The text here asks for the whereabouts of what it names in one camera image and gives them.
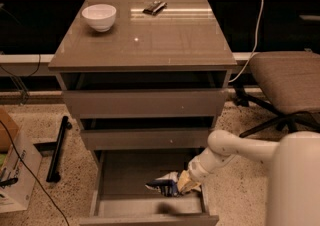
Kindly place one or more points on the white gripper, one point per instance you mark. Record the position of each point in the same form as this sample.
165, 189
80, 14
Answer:
197, 170

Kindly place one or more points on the blue chip bag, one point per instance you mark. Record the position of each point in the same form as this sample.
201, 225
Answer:
166, 185

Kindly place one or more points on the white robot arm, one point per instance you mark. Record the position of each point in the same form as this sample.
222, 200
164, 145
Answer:
294, 181

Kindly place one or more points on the grey open bottom drawer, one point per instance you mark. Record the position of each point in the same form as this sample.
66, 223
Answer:
120, 197

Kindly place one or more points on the grey top drawer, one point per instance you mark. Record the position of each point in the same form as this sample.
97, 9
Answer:
145, 103

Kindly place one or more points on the grey middle drawer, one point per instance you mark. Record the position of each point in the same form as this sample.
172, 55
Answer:
129, 139

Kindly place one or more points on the grey drawer cabinet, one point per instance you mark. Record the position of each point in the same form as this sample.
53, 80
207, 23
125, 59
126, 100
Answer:
180, 48

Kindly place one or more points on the black bar with wheels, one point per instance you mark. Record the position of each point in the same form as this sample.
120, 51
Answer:
53, 174

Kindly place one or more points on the brown office chair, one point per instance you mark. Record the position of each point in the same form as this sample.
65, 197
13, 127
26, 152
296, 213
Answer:
290, 80

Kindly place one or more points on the white cardboard box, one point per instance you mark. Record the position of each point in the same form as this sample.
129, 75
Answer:
18, 173

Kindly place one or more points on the dark snack bar wrapper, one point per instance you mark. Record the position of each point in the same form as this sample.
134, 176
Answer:
155, 7

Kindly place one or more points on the brown cardboard box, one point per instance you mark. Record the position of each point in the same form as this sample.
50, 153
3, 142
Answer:
8, 130

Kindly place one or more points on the white ceramic bowl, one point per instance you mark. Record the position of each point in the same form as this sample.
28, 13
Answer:
100, 17

